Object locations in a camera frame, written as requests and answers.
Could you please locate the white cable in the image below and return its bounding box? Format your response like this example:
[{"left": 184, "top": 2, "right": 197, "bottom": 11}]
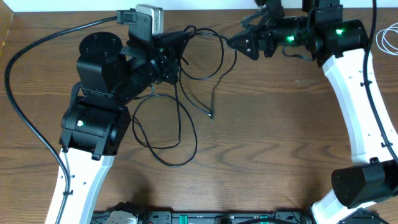
[{"left": 375, "top": 26, "right": 398, "bottom": 57}]

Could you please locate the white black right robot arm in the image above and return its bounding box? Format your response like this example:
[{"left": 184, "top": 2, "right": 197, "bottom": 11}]
[{"left": 227, "top": 0, "right": 397, "bottom": 223}]

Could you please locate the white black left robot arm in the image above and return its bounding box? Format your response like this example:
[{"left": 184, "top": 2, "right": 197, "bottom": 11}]
[{"left": 46, "top": 31, "right": 189, "bottom": 223}]

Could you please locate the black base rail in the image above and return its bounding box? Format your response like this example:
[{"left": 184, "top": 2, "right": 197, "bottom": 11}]
[{"left": 89, "top": 202, "right": 315, "bottom": 224}]

